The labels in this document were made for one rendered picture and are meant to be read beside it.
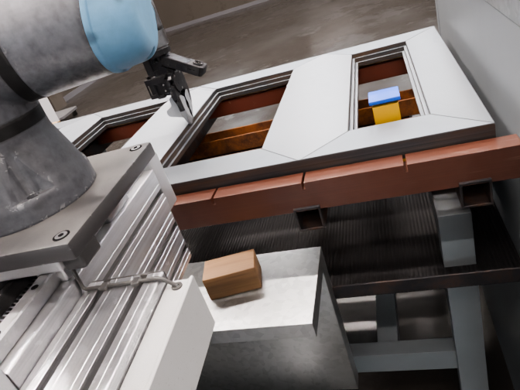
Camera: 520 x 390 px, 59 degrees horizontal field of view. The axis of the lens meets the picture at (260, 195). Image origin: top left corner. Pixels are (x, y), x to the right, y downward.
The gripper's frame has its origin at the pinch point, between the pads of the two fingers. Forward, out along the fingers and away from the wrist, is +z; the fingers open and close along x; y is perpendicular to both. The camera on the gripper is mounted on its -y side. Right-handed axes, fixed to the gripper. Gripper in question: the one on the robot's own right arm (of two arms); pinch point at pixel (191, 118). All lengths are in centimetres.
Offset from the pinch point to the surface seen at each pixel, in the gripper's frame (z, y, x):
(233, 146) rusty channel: 16.6, -2.9, -15.0
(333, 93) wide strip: 0.9, -39.4, 3.3
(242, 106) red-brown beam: 8.6, -5.8, -28.0
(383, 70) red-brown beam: 8, -52, -28
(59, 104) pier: 77, 406, -464
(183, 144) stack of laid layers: 2.9, 0.3, 10.1
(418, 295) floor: 86, -50, -14
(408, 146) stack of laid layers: 2, -54, 37
